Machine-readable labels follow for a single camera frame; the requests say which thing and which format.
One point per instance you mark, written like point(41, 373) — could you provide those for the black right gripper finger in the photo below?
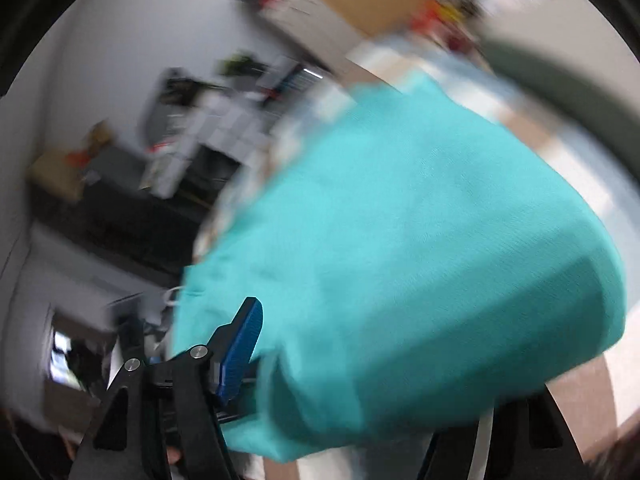
point(218, 368)

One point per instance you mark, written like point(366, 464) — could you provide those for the turquoise zip hoodie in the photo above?
point(417, 265)

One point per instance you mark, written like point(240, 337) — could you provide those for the black desk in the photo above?
point(128, 227)

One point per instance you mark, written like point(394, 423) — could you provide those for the white drawer cabinet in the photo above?
point(230, 126)

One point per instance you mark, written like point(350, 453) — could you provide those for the cardboard box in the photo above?
point(52, 173)

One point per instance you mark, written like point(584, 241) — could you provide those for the grey oval suitcase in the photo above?
point(173, 93)

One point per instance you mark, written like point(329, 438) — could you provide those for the plaid checkered bed sheet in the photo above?
point(549, 433)

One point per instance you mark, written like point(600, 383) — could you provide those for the grey upholstered headboard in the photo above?
point(567, 54)

